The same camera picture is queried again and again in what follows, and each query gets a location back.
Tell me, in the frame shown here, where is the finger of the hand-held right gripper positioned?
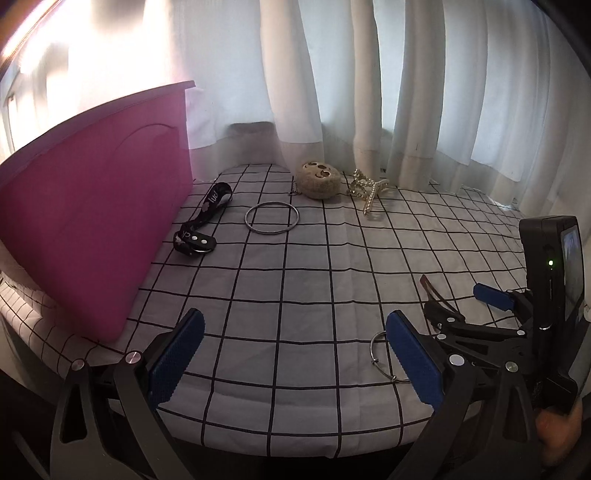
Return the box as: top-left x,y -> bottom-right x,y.
422,299 -> 536,366
473,283 -> 536,330

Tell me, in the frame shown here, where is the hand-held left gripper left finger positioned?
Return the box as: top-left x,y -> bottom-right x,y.
50,308 -> 206,480

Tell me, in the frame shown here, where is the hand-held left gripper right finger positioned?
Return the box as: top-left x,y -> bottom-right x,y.
385,311 -> 546,480

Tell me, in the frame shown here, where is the silver ring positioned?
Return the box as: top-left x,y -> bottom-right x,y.
369,331 -> 411,384

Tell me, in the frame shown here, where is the brown strap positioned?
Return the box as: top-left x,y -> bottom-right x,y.
419,274 -> 465,320

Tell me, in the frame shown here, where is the black strap with metal clip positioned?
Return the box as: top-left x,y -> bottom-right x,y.
173,183 -> 233,256

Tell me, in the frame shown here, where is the thin silver bangle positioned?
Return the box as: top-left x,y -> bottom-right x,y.
245,202 -> 299,235

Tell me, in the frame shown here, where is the pink plastic bin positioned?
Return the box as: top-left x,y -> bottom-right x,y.
0,80 -> 197,343

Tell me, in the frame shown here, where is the person's right hand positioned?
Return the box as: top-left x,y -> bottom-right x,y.
536,401 -> 583,468

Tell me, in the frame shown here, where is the white black-checked cloth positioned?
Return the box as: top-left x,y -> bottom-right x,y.
0,162 -> 543,455

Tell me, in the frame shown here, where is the white sheer curtain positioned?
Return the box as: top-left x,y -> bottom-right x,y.
185,0 -> 591,214

